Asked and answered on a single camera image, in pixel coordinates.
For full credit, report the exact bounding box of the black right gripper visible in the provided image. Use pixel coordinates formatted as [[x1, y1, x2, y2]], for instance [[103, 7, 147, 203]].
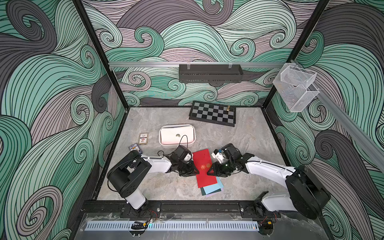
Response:
[[207, 158, 236, 176]]

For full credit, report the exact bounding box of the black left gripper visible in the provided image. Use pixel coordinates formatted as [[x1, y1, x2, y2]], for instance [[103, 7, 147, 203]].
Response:
[[176, 161, 200, 177]]

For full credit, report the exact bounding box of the red envelope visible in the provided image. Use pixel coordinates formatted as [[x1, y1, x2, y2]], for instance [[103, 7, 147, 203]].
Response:
[[193, 149, 217, 188]]

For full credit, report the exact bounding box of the teal envelope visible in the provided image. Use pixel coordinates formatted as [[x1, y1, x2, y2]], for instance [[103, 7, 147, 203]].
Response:
[[200, 177, 224, 196]]

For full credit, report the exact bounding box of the lavender envelope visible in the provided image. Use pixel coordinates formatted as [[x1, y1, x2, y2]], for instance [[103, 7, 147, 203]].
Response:
[[205, 191, 222, 198]]

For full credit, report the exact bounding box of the pink envelope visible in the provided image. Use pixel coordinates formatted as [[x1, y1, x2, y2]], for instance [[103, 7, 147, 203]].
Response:
[[160, 126, 195, 145]]

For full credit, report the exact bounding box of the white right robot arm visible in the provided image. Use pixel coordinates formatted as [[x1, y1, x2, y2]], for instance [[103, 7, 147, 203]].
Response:
[[207, 153, 331, 220]]

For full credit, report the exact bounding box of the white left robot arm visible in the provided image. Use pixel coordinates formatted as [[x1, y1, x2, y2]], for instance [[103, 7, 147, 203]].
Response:
[[107, 150, 200, 210]]

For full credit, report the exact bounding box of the white plastic storage box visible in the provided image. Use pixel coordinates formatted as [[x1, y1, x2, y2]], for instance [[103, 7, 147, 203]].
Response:
[[159, 124, 196, 147]]

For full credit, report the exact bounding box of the blue playing card box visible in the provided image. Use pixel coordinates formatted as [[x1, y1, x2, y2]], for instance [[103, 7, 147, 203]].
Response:
[[129, 143, 143, 155]]

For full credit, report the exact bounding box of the black folding chess board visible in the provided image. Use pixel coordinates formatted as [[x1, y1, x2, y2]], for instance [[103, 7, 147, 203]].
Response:
[[189, 101, 236, 127]]

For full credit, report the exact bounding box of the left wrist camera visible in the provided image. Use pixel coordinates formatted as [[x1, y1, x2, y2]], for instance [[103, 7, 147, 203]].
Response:
[[173, 145, 193, 162]]

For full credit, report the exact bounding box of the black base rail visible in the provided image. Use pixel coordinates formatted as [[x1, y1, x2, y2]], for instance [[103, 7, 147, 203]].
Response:
[[80, 199, 319, 220]]

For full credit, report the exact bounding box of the black wall shelf tray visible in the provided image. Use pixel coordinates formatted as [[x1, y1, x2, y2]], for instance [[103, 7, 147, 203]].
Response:
[[179, 65, 244, 85]]

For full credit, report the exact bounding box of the clear acrylic wall bin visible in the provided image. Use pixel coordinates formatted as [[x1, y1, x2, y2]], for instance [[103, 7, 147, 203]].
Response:
[[273, 63, 319, 112]]

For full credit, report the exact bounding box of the white slotted cable duct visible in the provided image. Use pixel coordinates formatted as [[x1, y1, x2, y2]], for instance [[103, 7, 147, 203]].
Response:
[[85, 221, 259, 232]]

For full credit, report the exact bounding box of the black right corner post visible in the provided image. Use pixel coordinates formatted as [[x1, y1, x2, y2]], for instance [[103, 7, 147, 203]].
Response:
[[262, 0, 329, 113]]

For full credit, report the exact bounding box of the aluminium back rail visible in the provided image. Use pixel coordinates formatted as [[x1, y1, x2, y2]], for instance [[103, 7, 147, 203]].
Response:
[[109, 61, 285, 69]]

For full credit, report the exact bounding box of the aluminium rail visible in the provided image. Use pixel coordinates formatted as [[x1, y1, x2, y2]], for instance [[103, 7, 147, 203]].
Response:
[[291, 61, 384, 170], [109, 61, 285, 69]]

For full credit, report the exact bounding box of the aluminium right rail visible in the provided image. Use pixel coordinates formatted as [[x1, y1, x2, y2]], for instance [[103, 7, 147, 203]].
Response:
[[291, 61, 384, 170]]

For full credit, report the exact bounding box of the black corner frame post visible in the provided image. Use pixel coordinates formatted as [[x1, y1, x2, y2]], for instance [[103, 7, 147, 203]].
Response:
[[73, 0, 130, 113]]

